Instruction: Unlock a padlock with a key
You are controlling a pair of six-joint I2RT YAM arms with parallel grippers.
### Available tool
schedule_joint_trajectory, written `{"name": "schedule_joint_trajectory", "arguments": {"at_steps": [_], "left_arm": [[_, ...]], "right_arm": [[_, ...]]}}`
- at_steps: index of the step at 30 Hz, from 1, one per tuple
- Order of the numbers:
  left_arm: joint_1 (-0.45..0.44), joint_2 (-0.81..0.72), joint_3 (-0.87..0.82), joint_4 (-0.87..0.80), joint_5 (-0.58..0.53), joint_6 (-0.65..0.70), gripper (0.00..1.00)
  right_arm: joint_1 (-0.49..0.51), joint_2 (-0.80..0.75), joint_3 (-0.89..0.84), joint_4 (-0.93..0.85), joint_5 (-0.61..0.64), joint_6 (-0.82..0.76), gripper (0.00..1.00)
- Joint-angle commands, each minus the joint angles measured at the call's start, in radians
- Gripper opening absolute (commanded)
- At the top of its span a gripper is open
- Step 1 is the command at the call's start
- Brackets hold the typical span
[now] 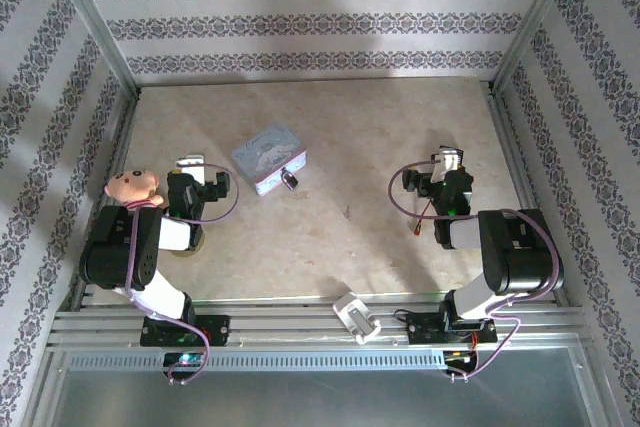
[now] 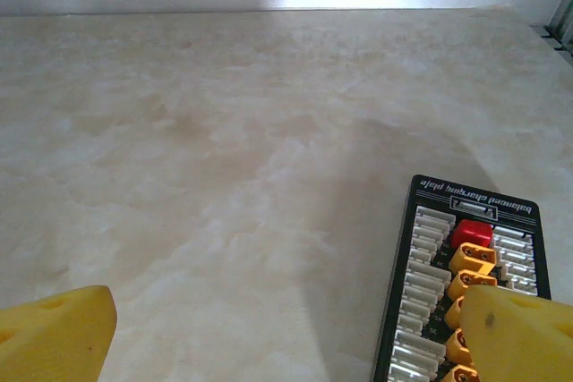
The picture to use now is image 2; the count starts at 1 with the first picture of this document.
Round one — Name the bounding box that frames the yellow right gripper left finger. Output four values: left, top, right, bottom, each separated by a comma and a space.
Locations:
0, 284, 119, 382

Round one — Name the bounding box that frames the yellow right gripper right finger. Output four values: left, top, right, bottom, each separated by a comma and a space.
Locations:
459, 283, 573, 382

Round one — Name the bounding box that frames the black balanced charging board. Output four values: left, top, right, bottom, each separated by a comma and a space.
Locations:
371, 174, 552, 382

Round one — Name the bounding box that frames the grey metal frame rail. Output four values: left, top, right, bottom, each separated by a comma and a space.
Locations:
543, 0, 573, 50

